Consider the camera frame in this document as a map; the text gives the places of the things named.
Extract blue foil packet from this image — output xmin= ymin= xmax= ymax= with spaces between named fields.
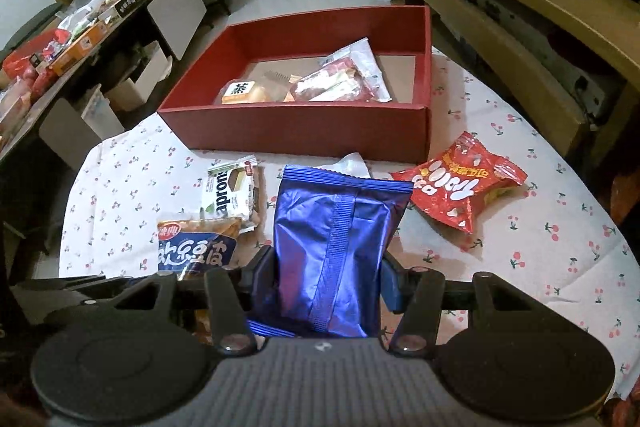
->
xmin=247 ymin=164 xmax=415 ymax=339

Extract red plastic bag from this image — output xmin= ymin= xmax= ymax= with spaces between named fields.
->
xmin=2 ymin=29 xmax=71 ymax=100
xmin=612 ymin=399 xmax=640 ymax=427

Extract wooden television cabinet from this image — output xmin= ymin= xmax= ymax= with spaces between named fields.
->
xmin=347 ymin=0 xmax=640 ymax=228

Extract cherry print tablecloth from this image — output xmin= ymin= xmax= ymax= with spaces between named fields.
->
xmin=59 ymin=47 xmax=633 ymax=403

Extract orange flat box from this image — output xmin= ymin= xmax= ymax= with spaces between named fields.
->
xmin=50 ymin=24 xmax=108 ymax=75

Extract red cardboard box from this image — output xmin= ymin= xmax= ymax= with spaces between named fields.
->
xmin=156 ymin=5 xmax=433 ymax=162

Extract brown bread packet blue label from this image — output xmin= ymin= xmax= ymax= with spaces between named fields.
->
xmin=156 ymin=216 xmax=243 ymax=345

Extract clear packet of red meat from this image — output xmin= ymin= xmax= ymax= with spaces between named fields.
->
xmin=290 ymin=38 xmax=392 ymax=104

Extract green and white cake packet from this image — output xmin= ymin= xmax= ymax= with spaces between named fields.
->
xmin=201 ymin=155 xmax=263 ymax=233

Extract dark side table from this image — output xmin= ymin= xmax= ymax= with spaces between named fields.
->
xmin=0 ymin=0 xmax=208 ymax=172

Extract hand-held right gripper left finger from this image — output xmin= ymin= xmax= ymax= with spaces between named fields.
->
xmin=75 ymin=247 xmax=278 ymax=354

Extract white power strip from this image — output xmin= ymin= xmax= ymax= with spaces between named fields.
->
xmin=575 ymin=74 xmax=608 ymax=108

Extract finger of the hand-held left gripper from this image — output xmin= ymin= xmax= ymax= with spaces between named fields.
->
xmin=10 ymin=276 xmax=107 ymax=308

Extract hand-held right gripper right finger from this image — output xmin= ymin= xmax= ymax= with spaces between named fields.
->
xmin=382 ymin=254 xmax=556 ymax=354

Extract white snack packet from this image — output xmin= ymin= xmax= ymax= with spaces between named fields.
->
xmin=336 ymin=152 xmax=373 ymax=180

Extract red heart print packet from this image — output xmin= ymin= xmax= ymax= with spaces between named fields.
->
xmin=390 ymin=131 xmax=528 ymax=235

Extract orange bag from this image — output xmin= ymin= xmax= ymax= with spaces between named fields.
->
xmin=607 ymin=167 xmax=640 ymax=228

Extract steamed bun packet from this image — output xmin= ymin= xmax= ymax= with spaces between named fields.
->
xmin=221 ymin=79 xmax=287 ymax=106

